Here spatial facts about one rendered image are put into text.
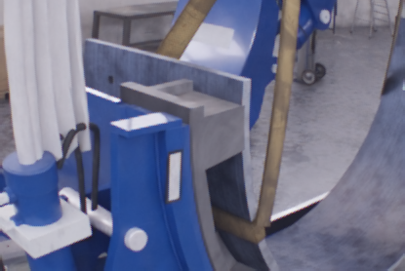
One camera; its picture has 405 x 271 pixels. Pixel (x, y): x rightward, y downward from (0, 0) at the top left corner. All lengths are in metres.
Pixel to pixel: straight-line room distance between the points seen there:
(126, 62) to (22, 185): 0.69
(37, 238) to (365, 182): 2.28
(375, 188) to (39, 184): 2.25
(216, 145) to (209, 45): 3.13
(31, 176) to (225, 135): 0.53
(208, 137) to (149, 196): 0.20
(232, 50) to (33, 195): 3.29
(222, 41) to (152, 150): 3.17
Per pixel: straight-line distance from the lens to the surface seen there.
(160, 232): 1.80
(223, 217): 2.06
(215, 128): 1.77
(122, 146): 1.63
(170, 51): 2.36
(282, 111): 2.05
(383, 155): 3.65
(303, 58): 11.46
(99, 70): 2.25
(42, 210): 1.63
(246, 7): 4.76
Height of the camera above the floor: 2.59
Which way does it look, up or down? 16 degrees down
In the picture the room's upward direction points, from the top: 4 degrees clockwise
